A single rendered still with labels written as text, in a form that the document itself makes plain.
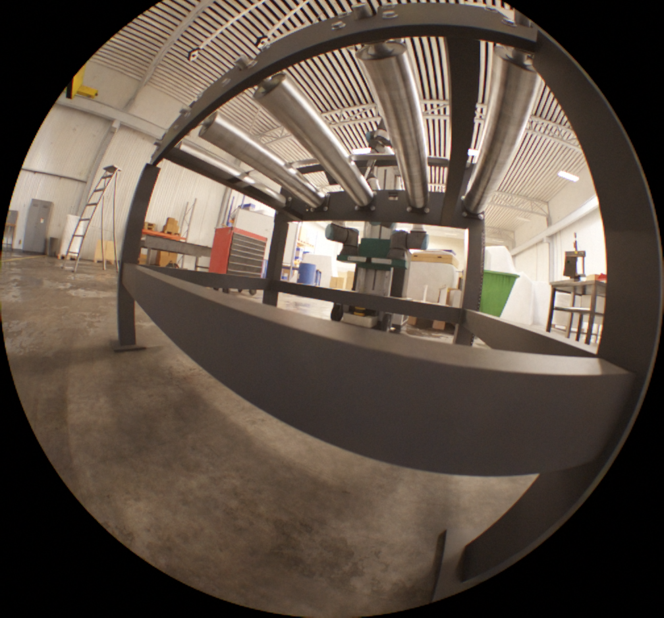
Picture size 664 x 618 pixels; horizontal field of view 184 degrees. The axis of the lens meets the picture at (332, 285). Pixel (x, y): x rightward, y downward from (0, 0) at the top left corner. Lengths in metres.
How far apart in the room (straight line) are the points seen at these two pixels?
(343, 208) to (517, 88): 1.06
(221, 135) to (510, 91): 0.82
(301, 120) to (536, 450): 0.72
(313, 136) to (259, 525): 0.90
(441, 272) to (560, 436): 4.15
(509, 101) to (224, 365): 0.66
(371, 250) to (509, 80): 1.81
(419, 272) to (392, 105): 4.03
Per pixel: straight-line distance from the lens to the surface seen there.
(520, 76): 0.54
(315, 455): 0.50
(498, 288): 3.35
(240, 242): 3.01
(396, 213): 1.15
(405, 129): 0.62
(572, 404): 0.16
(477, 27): 0.41
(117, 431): 0.57
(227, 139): 0.82
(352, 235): 1.95
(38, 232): 10.32
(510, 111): 0.59
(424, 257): 4.50
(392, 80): 0.51
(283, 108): 0.62
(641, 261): 0.24
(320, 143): 0.72
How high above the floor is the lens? 0.37
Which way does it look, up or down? 1 degrees down
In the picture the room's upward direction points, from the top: 8 degrees clockwise
